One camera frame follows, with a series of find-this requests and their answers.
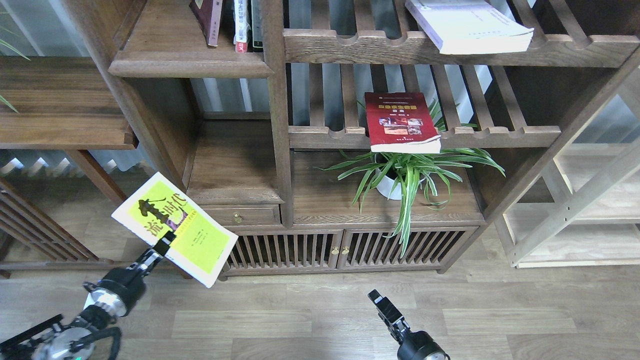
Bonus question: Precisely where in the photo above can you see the dark green upright book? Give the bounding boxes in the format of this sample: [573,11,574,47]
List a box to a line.
[250,0,264,53]

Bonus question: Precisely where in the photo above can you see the green plant leaves at left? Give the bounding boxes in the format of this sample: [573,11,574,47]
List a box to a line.
[0,37,32,114]

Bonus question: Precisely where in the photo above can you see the dark wooden side table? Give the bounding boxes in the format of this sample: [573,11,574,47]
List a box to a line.
[0,56,137,278]

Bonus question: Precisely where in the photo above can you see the light wooden shelf unit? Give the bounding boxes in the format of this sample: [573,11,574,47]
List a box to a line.
[495,69,640,268]

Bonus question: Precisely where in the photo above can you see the yellow green cover book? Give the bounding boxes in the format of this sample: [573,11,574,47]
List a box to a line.
[111,172,238,289]

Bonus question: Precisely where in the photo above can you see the green spider plant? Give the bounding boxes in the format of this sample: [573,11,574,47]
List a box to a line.
[320,99,507,259]

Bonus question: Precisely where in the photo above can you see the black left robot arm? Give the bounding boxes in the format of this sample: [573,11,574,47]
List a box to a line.
[1,231,176,360]

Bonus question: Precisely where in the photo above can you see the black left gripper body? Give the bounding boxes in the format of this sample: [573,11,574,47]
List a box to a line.
[83,248,163,317]

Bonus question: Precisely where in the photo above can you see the red cover book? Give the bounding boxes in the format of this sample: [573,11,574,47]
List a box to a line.
[365,92,441,154]

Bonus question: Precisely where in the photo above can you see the white plant pot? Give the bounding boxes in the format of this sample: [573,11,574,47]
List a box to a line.
[375,168,426,200]

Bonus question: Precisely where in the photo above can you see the brass drawer knob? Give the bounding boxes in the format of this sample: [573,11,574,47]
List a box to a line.
[233,212,243,224]

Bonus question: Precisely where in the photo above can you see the white red upright book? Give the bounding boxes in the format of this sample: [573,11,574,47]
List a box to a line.
[233,0,250,53]

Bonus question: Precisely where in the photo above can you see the white thick book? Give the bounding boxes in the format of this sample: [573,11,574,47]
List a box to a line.
[405,0,534,55]

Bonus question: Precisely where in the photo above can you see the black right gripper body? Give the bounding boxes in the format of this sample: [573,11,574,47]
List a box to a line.
[377,300,450,360]

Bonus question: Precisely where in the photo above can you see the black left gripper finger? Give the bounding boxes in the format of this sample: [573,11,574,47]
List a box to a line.
[152,230,176,258]

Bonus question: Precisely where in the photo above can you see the dark wooden bookshelf cabinet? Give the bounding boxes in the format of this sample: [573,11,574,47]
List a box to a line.
[62,0,639,275]

